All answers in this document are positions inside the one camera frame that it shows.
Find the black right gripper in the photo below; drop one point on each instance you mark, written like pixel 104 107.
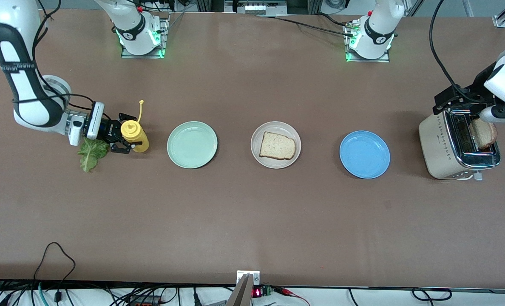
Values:
pixel 109 130

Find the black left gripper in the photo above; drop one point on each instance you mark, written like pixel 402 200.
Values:
pixel 473 94

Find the yellow mustard squeeze bottle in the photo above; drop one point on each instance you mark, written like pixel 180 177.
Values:
pixel 137 135

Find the green lettuce leaf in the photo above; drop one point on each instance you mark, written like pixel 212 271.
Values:
pixel 91 155

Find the toasted bread slice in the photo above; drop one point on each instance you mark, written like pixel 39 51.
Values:
pixel 484 136
pixel 278 146

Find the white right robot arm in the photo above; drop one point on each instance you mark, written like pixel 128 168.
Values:
pixel 27 114

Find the pale green plate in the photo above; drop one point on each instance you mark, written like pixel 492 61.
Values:
pixel 192 144

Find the blue plate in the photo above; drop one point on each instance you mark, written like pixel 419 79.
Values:
pixel 365 155

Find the beige plate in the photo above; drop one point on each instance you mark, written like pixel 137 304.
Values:
pixel 254 144

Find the beige chrome toaster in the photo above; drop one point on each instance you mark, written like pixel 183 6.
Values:
pixel 441 148

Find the device with white lights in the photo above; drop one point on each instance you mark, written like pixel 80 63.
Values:
pixel 254 7

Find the circuit board with red display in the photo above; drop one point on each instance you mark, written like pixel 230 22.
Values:
pixel 257 292

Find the red clip lead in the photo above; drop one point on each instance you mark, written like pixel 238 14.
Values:
pixel 284 290

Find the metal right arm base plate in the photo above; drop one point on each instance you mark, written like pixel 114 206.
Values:
pixel 127 55

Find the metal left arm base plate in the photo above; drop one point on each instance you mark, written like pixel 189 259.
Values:
pixel 354 60

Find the grey metal camera bracket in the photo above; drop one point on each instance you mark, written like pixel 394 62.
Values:
pixel 242 293

